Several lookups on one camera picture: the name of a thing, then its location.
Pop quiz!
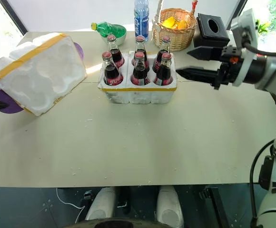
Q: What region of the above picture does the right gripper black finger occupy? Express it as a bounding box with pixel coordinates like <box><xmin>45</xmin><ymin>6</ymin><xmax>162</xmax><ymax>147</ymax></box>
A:
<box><xmin>176</xmin><ymin>67</ymin><xmax>219</xmax><ymax>83</ymax></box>
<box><xmin>186</xmin><ymin>46</ymin><xmax>224</xmax><ymax>62</ymax></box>

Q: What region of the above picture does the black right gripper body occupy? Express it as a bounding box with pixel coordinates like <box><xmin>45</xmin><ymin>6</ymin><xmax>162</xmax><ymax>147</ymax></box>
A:
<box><xmin>210</xmin><ymin>44</ymin><xmax>245</xmax><ymax>91</ymax></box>

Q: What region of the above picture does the white foam box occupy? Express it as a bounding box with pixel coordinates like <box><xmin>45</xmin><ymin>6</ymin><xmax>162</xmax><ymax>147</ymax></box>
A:
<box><xmin>0</xmin><ymin>32</ymin><xmax>88</xmax><ymax>117</ymax></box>

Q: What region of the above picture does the black tissue box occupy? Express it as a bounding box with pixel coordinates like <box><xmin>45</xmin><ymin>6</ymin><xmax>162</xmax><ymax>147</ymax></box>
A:
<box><xmin>193</xmin><ymin>12</ymin><xmax>230</xmax><ymax>50</ymax></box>

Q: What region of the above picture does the glass cola bottle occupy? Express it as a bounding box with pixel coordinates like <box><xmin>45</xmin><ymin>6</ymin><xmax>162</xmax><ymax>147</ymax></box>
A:
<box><xmin>101</xmin><ymin>51</ymin><xmax>125</xmax><ymax>86</ymax></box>
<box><xmin>131</xmin><ymin>36</ymin><xmax>149</xmax><ymax>67</ymax></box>
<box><xmin>153</xmin><ymin>52</ymin><xmax>175</xmax><ymax>86</ymax></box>
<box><xmin>107</xmin><ymin>34</ymin><xmax>125</xmax><ymax>70</ymax></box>
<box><xmin>152</xmin><ymin>36</ymin><xmax>172</xmax><ymax>72</ymax></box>
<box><xmin>130</xmin><ymin>51</ymin><xmax>151</xmax><ymax>86</ymax></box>

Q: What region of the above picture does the white foam bottle crate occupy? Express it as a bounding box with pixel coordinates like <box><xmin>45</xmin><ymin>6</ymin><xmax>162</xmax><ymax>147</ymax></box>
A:
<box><xmin>97</xmin><ymin>49</ymin><xmax>178</xmax><ymax>105</ymax></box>

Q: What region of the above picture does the purple round plate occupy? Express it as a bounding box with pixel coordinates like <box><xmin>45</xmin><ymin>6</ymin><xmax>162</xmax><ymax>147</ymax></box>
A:
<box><xmin>0</xmin><ymin>86</ymin><xmax>26</xmax><ymax>115</ymax></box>
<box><xmin>74</xmin><ymin>42</ymin><xmax>85</xmax><ymax>62</ymax></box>

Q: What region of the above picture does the woven wicker basket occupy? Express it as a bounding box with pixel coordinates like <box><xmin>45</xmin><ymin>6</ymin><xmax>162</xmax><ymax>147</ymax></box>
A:
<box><xmin>151</xmin><ymin>8</ymin><xmax>197</xmax><ymax>52</ymax></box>

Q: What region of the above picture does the orange fruit piece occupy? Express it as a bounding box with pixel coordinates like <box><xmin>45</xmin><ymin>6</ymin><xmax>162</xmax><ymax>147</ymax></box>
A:
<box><xmin>177</xmin><ymin>19</ymin><xmax>189</xmax><ymax>30</ymax></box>

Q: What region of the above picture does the yellow fruit piece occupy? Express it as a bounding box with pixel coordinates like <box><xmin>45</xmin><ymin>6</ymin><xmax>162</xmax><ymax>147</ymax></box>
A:
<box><xmin>160</xmin><ymin>18</ymin><xmax>177</xmax><ymax>29</ymax></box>

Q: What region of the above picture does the green plant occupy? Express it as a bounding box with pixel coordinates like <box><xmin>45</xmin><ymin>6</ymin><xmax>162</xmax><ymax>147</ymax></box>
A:
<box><xmin>256</xmin><ymin>19</ymin><xmax>276</xmax><ymax>36</ymax></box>

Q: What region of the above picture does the blue labelled water bottle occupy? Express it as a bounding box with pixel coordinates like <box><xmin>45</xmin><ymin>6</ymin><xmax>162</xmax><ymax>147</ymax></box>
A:
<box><xmin>134</xmin><ymin>0</ymin><xmax>150</xmax><ymax>43</ymax></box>

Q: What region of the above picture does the pale green bowl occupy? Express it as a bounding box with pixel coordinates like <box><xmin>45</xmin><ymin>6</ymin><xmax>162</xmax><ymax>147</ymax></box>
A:
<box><xmin>101</xmin><ymin>30</ymin><xmax>127</xmax><ymax>47</ymax></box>

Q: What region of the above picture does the crushed green plastic bottle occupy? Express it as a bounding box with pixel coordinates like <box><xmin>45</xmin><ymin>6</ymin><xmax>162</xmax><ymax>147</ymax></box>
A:
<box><xmin>91</xmin><ymin>21</ymin><xmax>127</xmax><ymax>38</ymax></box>

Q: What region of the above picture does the black metal stand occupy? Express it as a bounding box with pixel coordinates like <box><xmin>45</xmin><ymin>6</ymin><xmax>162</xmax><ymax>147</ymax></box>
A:
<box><xmin>198</xmin><ymin>186</ymin><xmax>229</xmax><ymax>228</ymax></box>

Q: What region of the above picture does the white rounded robot leg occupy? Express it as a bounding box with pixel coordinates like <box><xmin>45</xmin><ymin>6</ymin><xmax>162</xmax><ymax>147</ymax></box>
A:
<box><xmin>156</xmin><ymin>185</ymin><xmax>185</xmax><ymax>228</ymax></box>
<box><xmin>85</xmin><ymin>187</ymin><xmax>117</xmax><ymax>221</ymax></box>

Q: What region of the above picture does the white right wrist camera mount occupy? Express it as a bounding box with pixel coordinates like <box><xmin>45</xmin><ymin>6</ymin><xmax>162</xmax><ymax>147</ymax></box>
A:
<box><xmin>230</xmin><ymin>9</ymin><xmax>259</xmax><ymax>87</ymax></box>

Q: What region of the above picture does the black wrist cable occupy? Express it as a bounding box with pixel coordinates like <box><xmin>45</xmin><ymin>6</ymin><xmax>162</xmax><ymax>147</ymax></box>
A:
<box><xmin>243</xmin><ymin>41</ymin><xmax>276</xmax><ymax>58</ymax></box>

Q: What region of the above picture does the black window frame post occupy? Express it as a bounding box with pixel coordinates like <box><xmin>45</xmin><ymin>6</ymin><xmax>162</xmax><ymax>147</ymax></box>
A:
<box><xmin>2</xmin><ymin>0</ymin><xmax>30</xmax><ymax>36</ymax></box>

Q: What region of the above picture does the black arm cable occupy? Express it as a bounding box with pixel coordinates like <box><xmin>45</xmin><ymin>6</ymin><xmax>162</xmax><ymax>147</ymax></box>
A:
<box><xmin>249</xmin><ymin>139</ymin><xmax>276</xmax><ymax>228</ymax></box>

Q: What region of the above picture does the thin white floor cable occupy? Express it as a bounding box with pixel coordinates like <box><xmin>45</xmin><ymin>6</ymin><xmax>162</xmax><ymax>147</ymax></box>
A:
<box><xmin>55</xmin><ymin>187</ymin><xmax>87</xmax><ymax>212</ymax></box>

